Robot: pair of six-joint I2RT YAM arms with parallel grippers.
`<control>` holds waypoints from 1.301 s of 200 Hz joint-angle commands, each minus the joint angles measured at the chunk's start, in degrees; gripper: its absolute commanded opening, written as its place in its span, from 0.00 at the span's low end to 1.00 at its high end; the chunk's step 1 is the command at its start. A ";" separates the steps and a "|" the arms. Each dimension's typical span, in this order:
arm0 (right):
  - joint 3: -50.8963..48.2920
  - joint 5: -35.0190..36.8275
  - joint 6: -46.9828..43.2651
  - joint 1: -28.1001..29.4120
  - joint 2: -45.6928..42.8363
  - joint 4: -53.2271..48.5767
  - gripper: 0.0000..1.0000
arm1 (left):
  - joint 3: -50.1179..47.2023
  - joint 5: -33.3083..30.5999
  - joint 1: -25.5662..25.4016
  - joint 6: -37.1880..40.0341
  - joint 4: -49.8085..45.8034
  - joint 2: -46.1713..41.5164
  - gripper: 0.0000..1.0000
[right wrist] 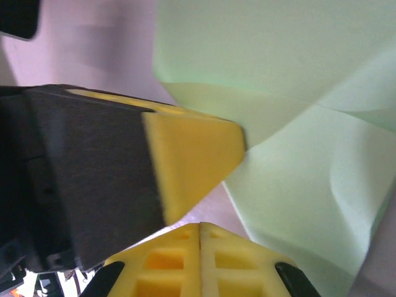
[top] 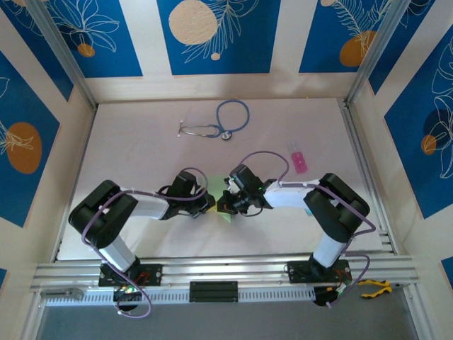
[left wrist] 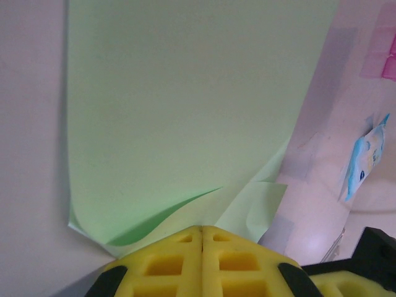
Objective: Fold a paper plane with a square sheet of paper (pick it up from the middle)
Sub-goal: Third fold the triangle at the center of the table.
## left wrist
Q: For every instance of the pink plastic case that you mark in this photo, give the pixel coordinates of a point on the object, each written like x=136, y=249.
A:
x=376, y=55

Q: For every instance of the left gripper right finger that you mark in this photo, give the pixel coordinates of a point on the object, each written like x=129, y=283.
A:
x=256, y=275

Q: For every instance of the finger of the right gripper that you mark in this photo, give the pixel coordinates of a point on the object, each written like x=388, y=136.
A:
x=355, y=286

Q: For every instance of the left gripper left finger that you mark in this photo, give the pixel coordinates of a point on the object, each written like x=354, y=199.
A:
x=148, y=275

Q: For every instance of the light green paper sheet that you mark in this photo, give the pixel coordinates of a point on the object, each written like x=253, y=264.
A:
x=185, y=92

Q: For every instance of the blue wet wipe packet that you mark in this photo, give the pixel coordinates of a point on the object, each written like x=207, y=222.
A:
x=365, y=161

